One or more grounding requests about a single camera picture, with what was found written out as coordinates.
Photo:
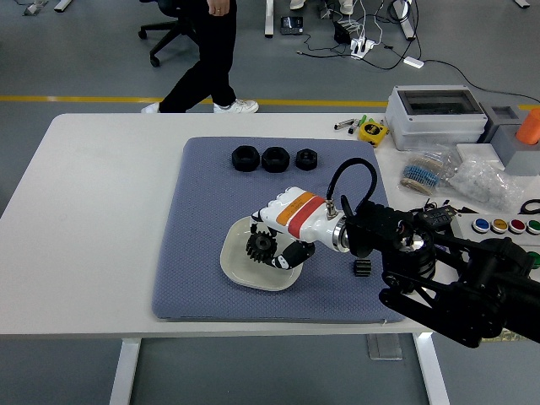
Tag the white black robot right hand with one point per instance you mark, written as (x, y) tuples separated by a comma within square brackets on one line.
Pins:
[(304, 215)]

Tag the large black gear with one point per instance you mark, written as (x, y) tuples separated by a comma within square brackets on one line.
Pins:
[(259, 249)]

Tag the small black gear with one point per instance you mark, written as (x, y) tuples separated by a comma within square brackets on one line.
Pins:
[(362, 269)]

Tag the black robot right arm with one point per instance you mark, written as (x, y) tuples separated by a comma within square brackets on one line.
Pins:
[(464, 287)]

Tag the small black hex nut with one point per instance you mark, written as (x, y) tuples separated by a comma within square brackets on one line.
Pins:
[(306, 159)]

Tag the large black hex nut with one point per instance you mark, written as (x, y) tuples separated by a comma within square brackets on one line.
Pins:
[(244, 158), (275, 159)]

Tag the white flat box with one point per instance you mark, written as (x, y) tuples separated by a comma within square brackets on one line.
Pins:
[(476, 151)]

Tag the button box with four buttons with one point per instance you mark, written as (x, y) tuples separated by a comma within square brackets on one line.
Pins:
[(506, 225)]

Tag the dark grey recessed box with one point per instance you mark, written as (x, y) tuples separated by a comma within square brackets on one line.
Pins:
[(504, 114)]

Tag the white square plate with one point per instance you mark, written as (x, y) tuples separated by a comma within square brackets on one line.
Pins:
[(236, 266)]

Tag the silver black marker pen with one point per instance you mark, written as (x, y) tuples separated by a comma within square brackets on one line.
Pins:
[(342, 125)]

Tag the small black marker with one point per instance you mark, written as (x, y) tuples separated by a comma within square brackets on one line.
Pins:
[(353, 129)]

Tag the blue-grey padded mat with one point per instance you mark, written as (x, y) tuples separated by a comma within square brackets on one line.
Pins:
[(202, 236)]

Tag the yellow tape measure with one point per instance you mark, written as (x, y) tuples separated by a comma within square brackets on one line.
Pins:
[(372, 133)]

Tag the green capped pen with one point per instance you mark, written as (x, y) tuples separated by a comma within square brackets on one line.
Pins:
[(362, 120)]

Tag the bag of blue resistors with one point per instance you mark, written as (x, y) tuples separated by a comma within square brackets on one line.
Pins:
[(422, 171)]

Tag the black digital display module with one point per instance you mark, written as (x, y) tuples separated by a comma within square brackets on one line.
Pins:
[(439, 218)]

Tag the grey floor plate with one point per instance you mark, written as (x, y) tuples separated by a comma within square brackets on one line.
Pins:
[(385, 347)]

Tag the white power strip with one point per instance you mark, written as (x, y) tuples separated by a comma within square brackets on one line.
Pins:
[(363, 47)]

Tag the clear plastic parts bag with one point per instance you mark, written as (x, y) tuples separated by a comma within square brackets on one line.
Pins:
[(485, 181)]

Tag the black power adapter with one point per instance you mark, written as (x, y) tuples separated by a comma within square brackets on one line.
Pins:
[(342, 33)]

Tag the person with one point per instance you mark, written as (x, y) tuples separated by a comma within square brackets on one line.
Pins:
[(215, 50)]

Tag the white small adapter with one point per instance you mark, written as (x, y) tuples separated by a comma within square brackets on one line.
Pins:
[(413, 62)]

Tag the black device on floor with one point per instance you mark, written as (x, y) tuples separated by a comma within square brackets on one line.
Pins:
[(292, 25)]

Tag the white desk leg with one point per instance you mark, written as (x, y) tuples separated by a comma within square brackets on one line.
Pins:
[(269, 19), (407, 21)]

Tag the white table leg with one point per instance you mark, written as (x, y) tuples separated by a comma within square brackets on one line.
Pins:
[(124, 371), (432, 371)]

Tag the white shoe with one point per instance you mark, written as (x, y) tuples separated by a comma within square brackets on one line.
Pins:
[(347, 5), (296, 3)]

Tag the black scissors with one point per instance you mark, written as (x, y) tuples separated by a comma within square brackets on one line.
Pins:
[(524, 203)]

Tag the light grey block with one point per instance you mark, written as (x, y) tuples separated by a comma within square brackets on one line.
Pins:
[(525, 158)]

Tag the black office chair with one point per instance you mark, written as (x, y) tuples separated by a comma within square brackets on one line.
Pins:
[(160, 27)]

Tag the yellow black striped object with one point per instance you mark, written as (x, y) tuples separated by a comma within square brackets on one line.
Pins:
[(508, 336)]

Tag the orange cylinder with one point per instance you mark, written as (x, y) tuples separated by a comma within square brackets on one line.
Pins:
[(530, 126)]

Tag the white desk foot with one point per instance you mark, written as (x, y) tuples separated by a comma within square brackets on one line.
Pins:
[(63, 4)]

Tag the grey electrical enclosure box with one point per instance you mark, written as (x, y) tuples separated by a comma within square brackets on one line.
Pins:
[(417, 126)]

